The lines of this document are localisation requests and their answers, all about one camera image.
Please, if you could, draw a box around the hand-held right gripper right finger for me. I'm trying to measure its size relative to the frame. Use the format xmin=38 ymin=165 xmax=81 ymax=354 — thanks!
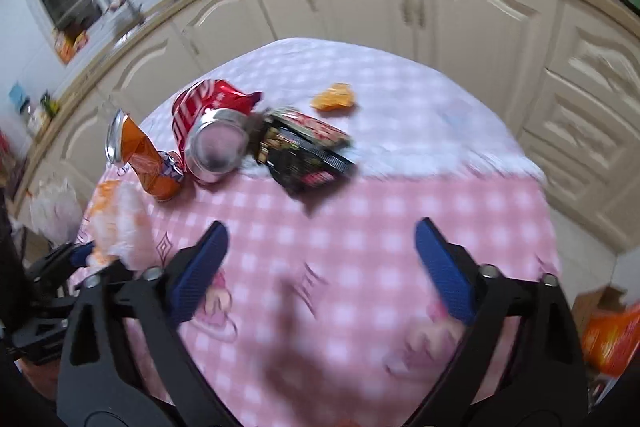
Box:
xmin=414 ymin=217 xmax=588 ymax=427

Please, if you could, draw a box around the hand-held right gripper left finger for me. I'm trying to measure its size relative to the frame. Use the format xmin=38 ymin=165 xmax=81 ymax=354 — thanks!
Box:
xmin=57 ymin=221 xmax=231 ymax=427

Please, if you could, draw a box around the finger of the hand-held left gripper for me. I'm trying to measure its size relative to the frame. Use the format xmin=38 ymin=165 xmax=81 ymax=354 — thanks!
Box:
xmin=27 ymin=241 xmax=96 ymax=288
xmin=20 ymin=279 xmax=81 ymax=328

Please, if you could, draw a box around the clear plastic bag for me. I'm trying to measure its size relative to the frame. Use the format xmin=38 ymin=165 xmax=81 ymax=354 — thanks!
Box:
xmin=82 ymin=182 xmax=153 ymax=270

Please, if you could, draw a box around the crushed orange drink can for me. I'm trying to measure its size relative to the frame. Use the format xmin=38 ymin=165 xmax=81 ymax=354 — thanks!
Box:
xmin=105 ymin=109 xmax=183 ymax=202

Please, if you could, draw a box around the black snack packet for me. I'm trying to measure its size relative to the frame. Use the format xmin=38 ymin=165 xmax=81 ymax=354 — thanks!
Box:
xmin=257 ymin=107 xmax=356 ymax=198

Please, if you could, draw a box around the crushed red drink can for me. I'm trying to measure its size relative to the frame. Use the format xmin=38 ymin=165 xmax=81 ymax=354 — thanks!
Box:
xmin=172 ymin=79 xmax=263 ymax=185

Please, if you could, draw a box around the pink checked tablecloth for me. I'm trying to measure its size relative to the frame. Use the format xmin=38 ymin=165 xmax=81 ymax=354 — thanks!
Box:
xmin=75 ymin=38 xmax=561 ymax=427

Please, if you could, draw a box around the cardboard box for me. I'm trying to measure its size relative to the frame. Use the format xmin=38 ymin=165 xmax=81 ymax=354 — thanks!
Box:
xmin=572 ymin=287 xmax=628 ymax=323

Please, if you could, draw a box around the light blue box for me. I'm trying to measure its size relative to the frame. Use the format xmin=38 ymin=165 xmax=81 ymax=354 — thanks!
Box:
xmin=9 ymin=84 xmax=31 ymax=112

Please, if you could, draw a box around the orange bag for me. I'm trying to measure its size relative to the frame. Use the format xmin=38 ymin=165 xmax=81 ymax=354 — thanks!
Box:
xmin=580 ymin=304 xmax=640 ymax=378

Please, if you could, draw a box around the orange dish soap bottle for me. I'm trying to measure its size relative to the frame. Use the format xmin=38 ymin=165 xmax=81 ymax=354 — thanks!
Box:
xmin=54 ymin=29 xmax=88 ymax=65

